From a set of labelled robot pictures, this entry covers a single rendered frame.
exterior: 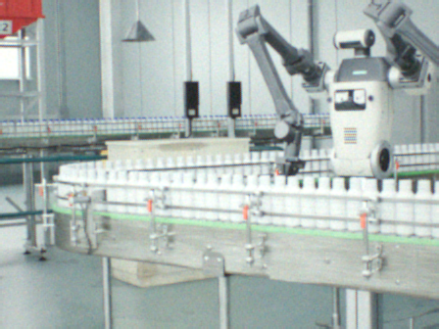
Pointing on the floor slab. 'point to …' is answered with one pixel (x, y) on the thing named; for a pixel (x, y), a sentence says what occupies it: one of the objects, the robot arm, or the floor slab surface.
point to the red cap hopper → (18, 20)
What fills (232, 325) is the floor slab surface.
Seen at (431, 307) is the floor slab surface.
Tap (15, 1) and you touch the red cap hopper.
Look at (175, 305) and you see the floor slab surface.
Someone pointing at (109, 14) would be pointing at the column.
